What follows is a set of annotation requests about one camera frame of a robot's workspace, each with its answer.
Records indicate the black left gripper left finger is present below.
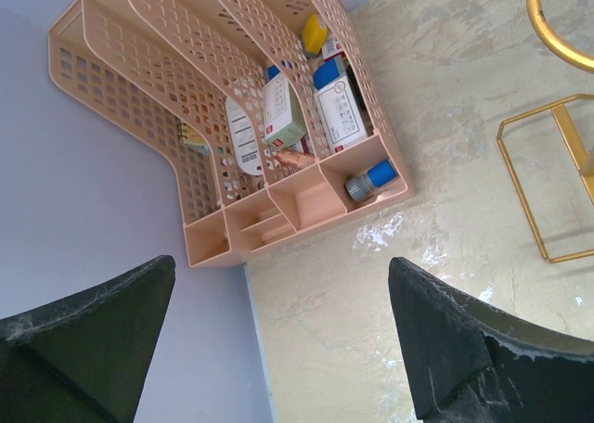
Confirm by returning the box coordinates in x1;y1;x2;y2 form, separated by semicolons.
1;255;175;422

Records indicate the peach plastic desk organizer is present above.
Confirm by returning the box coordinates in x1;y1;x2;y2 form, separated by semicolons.
48;0;414;268

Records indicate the yellow sponge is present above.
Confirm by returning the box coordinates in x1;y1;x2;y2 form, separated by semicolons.
301;14;329;58

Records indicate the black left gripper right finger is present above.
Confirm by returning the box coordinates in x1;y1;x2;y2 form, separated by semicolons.
388;257;593;422

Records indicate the white oval label card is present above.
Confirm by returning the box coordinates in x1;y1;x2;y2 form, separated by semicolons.
225;97;263;176

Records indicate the green white small box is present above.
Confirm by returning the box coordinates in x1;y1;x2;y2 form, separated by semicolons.
263;66;306;149

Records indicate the white box blue cap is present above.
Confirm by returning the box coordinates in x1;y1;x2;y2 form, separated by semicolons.
313;57;369;154

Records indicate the gold wire wine glass rack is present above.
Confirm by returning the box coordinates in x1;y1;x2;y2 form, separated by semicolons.
496;0;594;264

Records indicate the blue grey glue stick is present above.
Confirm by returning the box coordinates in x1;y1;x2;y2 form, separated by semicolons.
344;160;398;203

